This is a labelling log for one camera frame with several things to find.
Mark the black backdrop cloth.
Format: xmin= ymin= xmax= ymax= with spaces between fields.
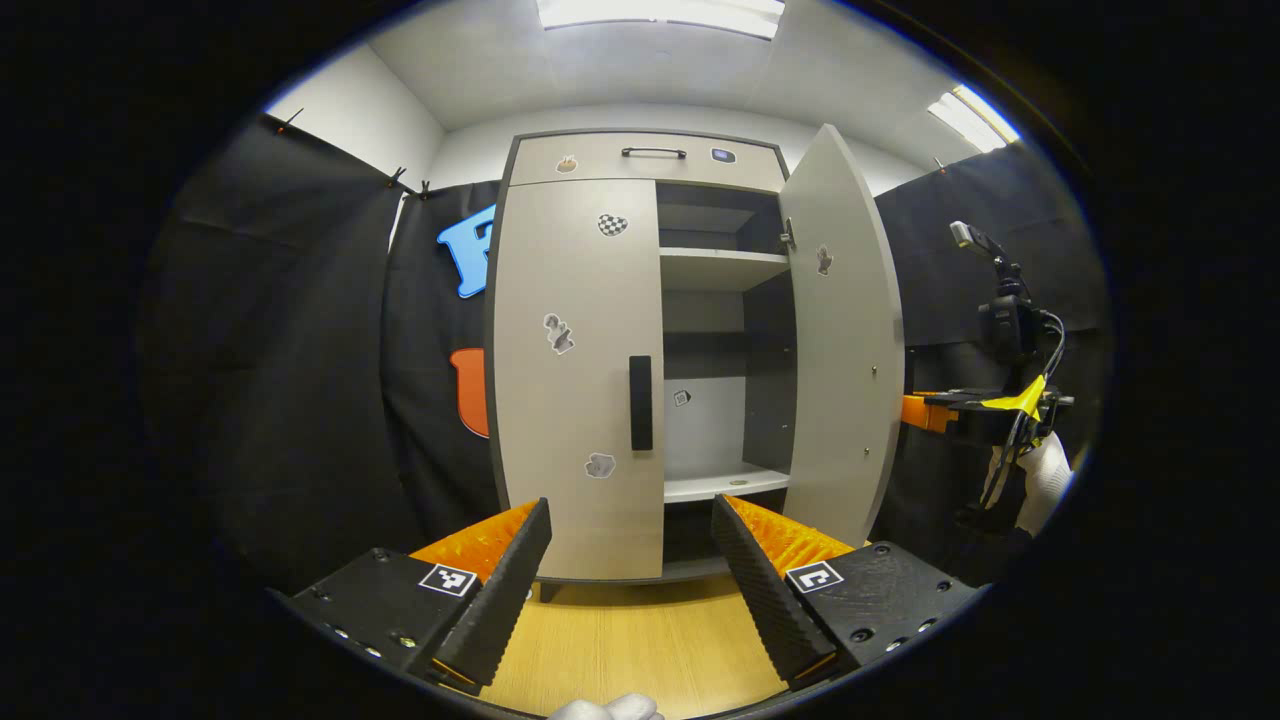
xmin=140 ymin=112 xmax=1111 ymax=591

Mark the grey double-door shoe cabinet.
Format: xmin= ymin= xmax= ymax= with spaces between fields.
xmin=484 ymin=128 xmax=801 ymax=601

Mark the narrow ceiling light panel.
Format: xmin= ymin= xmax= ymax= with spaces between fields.
xmin=928 ymin=85 xmax=1021 ymax=153

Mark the grey cabinet drawer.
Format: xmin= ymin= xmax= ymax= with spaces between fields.
xmin=510 ymin=132 xmax=786 ymax=194

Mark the grey cabinet door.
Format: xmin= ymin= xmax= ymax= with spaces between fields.
xmin=780 ymin=123 xmax=906 ymax=549
xmin=493 ymin=178 xmax=666 ymax=583

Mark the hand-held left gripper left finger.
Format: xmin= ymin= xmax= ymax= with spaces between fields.
xmin=265 ymin=497 xmax=554 ymax=698

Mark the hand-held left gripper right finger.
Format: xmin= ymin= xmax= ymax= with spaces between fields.
xmin=710 ymin=493 xmax=981 ymax=693

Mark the wide ceiling light panel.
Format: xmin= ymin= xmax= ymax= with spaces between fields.
xmin=535 ymin=0 xmax=786 ymax=39

